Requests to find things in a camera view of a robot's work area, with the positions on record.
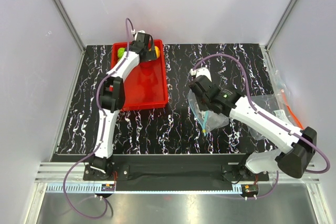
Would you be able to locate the right aluminium frame post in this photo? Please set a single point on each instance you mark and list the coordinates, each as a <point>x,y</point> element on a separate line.
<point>286,14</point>

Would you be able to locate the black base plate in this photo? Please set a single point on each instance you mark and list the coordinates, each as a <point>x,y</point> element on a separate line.
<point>173,172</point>

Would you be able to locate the yellow pear toy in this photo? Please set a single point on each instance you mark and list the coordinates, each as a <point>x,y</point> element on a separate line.
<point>157,51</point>

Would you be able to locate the red plastic tray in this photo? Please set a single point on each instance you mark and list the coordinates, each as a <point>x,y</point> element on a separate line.
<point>147,88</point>

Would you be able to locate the aluminium frame post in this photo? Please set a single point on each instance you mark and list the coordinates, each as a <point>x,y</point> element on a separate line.
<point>69,24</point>
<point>286,14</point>

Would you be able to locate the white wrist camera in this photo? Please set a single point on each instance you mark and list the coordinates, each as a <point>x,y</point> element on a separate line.
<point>134,32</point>
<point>200,72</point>

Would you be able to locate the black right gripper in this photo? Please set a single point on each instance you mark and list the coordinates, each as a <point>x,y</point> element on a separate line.
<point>201,106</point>

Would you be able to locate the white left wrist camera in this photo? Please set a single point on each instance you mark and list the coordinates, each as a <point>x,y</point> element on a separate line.
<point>134,32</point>

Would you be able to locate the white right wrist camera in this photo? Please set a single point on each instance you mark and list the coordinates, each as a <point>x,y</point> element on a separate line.
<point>200,72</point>

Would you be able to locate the clear blue zip bag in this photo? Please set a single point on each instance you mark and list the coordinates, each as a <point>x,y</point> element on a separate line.
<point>208,119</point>

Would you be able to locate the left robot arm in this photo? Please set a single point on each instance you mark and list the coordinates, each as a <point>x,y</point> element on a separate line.
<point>111,99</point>

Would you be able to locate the red apple toy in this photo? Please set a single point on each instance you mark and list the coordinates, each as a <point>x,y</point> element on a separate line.
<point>146,65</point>

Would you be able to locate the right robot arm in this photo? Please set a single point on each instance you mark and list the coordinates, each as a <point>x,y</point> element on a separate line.
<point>294,145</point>

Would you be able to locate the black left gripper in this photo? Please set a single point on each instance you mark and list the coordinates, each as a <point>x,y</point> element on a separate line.
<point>150,55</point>

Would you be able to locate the green round cabbage toy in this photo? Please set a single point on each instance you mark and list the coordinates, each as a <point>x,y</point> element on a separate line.
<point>120,52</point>

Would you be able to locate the left aluminium frame post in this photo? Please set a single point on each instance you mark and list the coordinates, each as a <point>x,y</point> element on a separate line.
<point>69,24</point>

